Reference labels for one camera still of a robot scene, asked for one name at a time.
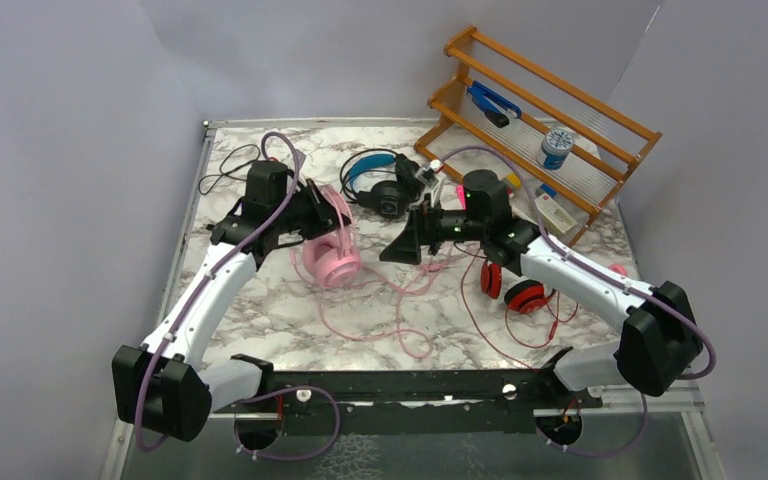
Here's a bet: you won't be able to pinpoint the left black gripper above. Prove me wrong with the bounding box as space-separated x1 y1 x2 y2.
272 177 351 240

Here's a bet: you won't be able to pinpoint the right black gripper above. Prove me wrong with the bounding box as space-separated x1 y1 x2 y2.
380 194 487 265

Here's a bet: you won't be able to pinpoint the pink headphones with cable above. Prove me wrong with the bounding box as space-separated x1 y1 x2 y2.
289 184 471 361

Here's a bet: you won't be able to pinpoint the black blue headphones with cable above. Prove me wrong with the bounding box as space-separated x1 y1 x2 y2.
339 148 425 219

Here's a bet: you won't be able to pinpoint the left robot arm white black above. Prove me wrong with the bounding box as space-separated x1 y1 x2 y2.
112 161 351 442

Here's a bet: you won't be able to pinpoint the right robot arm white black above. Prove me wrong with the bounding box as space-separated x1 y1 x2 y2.
379 169 704 407

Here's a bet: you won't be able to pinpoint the pink highlighter marker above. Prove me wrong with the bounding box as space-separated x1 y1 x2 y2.
456 185 466 208

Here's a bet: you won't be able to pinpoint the yellow red small block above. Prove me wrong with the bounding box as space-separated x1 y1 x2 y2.
502 173 522 195

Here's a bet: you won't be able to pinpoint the white small box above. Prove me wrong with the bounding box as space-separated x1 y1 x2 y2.
535 194 578 238

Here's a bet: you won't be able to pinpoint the blue black tool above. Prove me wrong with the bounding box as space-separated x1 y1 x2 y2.
466 81 522 128

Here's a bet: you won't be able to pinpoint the blue white round container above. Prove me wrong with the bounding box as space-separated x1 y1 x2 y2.
536 129 575 170

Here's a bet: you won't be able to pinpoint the orange wooden rack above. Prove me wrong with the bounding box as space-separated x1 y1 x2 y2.
414 26 662 245

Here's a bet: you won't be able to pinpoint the small pink cup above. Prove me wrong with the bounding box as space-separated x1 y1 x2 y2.
609 263 629 277

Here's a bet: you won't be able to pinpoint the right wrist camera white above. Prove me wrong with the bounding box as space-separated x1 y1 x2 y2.
415 159 445 206

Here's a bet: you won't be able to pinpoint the red black headphones with cable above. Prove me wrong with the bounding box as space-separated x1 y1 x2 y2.
460 254 580 369

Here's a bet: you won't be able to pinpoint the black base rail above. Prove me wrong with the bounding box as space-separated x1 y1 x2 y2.
222 369 602 436

